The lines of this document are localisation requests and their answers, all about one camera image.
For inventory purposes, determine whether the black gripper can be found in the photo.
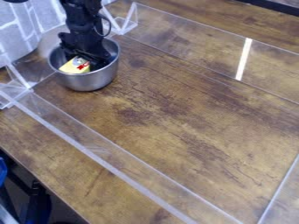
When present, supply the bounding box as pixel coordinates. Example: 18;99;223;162
59;0;111;71

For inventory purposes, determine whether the yellow butter block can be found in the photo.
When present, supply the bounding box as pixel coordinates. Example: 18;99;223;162
60;56;90;74

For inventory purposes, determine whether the stainless steel bowl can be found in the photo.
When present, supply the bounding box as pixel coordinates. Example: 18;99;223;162
48;39;121;92

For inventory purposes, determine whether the grey brick pattern cloth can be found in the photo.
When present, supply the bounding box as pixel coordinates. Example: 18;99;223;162
0;0;60;67

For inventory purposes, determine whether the clear acrylic barrier front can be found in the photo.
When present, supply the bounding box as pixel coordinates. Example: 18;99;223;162
0;84;243;224

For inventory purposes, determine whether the clear acrylic triangular bracket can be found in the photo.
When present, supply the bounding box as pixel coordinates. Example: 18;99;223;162
101;3;138;35

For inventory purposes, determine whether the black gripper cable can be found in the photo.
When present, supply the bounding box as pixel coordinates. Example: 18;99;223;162
93;13;114;38

